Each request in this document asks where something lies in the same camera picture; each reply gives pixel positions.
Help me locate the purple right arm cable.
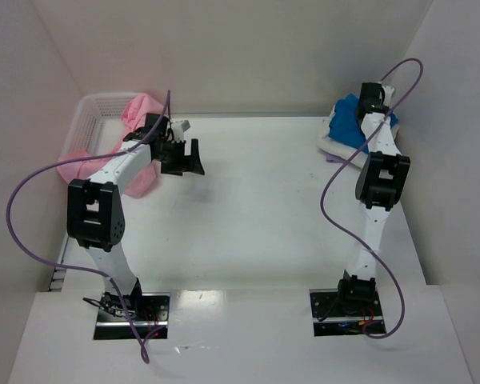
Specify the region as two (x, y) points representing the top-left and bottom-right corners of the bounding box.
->
(319, 58), (424, 339)

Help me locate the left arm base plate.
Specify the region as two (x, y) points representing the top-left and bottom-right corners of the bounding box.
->
(87, 293), (170, 341)

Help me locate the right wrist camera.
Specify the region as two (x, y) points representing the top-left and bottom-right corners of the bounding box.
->
(382, 85), (395, 107)

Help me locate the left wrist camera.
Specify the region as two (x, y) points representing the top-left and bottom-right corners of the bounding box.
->
(171, 120), (190, 142)

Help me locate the white folded t shirt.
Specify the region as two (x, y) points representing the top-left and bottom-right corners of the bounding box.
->
(317, 105), (400, 169)

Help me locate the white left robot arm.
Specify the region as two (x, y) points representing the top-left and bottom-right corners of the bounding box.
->
(67, 113), (205, 315)

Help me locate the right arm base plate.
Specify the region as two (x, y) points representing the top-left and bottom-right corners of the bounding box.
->
(310, 289), (386, 337)

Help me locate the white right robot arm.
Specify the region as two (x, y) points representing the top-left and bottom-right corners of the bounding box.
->
(338, 82), (410, 315)

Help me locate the blue t shirt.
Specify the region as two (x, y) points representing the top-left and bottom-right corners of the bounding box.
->
(329, 94), (389, 150)

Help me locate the pink t shirt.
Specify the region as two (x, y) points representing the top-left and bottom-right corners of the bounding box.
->
(57, 94), (163, 198)

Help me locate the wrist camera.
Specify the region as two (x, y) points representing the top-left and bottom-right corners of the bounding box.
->
(382, 85), (395, 107)
(171, 120), (190, 142)

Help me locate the white plastic basket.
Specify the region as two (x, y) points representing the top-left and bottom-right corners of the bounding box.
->
(61, 92), (138, 155)

